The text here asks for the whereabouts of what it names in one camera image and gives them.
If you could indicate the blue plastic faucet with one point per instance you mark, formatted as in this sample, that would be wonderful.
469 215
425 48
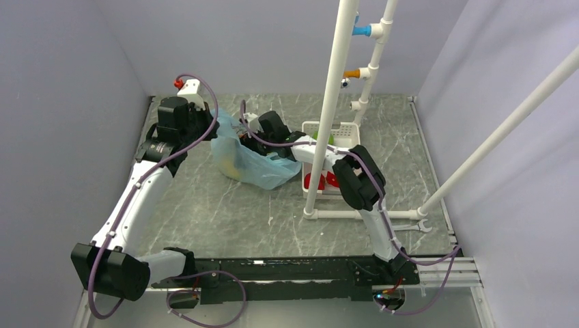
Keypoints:
360 30

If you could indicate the red fake bell pepper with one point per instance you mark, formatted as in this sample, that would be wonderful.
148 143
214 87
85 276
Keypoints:
331 179

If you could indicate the white pvc pipe rack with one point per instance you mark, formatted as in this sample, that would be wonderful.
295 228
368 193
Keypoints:
380 32

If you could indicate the aluminium extrusion rail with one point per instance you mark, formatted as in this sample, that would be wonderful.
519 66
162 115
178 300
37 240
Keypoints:
435 276

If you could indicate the white perforated plastic basket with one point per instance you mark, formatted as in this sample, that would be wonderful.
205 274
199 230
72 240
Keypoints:
342 135

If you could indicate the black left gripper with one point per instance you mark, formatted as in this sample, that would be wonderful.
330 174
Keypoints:
205 115

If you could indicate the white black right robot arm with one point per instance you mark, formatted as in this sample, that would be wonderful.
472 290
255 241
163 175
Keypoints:
360 181

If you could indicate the silver open-end wrench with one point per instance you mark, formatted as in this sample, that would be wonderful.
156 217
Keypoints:
419 226

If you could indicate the orange plastic faucet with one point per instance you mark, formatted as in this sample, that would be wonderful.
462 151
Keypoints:
348 76

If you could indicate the blue printed plastic bag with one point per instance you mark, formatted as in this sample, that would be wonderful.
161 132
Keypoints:
266 172

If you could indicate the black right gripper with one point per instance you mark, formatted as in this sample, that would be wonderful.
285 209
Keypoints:
248 142

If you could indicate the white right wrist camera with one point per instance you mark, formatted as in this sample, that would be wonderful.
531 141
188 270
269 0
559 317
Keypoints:
252 122

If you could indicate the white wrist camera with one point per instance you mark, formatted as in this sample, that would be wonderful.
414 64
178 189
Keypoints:
252 122
190 90

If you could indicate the white diagonal pipe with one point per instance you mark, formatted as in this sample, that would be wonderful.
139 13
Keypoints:
545 89

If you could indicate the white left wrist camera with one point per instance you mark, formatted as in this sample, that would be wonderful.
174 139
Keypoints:
190 90

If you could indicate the yellow fake mango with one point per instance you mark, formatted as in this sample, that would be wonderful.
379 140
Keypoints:
232 170

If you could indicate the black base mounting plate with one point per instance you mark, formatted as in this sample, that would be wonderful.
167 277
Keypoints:
356 278

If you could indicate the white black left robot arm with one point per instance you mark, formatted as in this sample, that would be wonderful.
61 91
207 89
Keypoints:
108 265

